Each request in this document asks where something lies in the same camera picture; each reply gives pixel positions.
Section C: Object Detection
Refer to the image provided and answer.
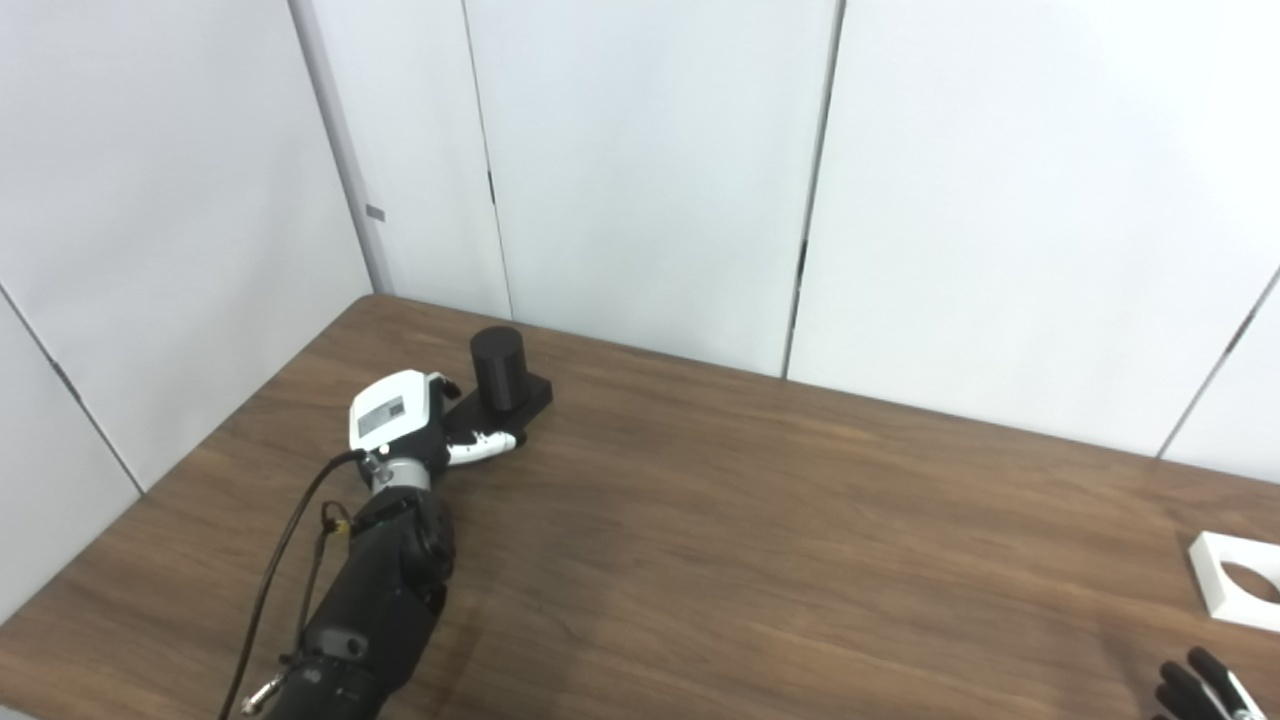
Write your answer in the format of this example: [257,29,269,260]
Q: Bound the white square piece with hole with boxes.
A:
[1188,531,1280,634]

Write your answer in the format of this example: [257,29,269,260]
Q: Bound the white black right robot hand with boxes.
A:
[1152,647,1271,720]

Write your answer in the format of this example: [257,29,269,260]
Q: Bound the black cylinder peg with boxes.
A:
[440,326,554,441]

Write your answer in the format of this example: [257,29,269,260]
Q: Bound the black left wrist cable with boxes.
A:
[218,450,369,720]

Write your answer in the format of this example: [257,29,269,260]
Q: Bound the silver connector on left arm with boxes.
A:
[240,675,288,717]

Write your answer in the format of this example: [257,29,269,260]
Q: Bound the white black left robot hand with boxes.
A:
[348,369,528,476]

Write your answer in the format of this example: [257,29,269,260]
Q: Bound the thin wire with yellow plug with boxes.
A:
[298,500,355,656]

